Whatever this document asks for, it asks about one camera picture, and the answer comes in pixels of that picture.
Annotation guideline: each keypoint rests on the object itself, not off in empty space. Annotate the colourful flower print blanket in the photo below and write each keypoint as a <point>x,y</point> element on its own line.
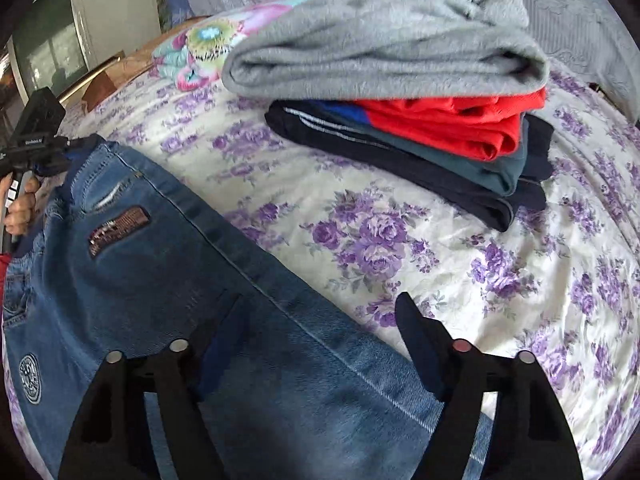
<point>210,45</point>

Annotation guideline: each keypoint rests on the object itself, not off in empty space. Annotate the person's left hand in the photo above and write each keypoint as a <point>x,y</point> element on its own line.
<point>21,212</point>

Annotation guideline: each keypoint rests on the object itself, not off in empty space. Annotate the folded red garment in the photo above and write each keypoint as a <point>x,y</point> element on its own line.
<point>450,120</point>

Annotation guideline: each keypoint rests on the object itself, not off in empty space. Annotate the grey folded sweatshirt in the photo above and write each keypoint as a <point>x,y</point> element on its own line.
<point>380,35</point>

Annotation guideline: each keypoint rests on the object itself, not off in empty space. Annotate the wooden bed frame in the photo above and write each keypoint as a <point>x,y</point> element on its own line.
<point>130,65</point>

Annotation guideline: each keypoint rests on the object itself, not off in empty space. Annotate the small pale lace pillow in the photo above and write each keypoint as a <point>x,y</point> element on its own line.
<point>575,15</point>

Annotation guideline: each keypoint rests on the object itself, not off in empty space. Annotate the folded teal garment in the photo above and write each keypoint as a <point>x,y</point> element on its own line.
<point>490,170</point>

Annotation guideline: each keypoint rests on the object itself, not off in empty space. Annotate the blue denim pants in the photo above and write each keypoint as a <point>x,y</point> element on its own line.
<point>150,270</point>

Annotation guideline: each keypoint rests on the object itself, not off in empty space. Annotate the purple floral bedspread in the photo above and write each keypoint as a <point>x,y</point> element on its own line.
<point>400,240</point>

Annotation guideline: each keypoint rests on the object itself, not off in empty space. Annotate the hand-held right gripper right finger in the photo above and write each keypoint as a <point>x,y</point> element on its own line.
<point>420,345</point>

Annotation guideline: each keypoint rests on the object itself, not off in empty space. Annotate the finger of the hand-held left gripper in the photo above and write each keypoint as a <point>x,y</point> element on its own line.
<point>82,142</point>

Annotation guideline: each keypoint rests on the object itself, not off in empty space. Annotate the person's left forearm red sleeve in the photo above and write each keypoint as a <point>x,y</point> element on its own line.
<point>3,277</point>

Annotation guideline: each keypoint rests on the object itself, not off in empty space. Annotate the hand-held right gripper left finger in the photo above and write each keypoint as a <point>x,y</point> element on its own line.
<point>226,350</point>

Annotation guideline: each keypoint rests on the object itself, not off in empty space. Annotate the folded navy striped garment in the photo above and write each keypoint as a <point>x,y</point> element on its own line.
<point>380,160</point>

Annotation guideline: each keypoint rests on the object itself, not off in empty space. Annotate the folded blue garment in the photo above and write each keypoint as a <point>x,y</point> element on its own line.
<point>345,112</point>

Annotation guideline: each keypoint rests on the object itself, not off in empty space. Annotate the old CRT television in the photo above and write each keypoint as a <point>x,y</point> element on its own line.
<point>47,35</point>

